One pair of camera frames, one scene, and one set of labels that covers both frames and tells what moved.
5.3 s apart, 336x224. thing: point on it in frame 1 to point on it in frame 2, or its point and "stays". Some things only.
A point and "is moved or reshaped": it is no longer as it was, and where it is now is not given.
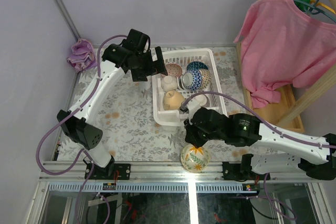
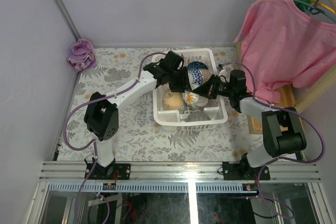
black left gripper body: x=151 y=65 to x=184 y=79
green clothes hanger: x=304 y=2 stays
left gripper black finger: x=159 y=66 to x=179 y=82
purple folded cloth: x=83 y=56 stays
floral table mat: x=125 y=115 stays
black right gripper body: x=198 y=137 to x=224 y=89
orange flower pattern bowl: x=195 y=159 is moved or reshaped
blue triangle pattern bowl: x=196 y=65 stays
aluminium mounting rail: x=74 y=172 stays
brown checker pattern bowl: x=206 y=77 stays
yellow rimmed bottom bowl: x=172 y=100 stays
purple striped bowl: x=201 y=99 stays
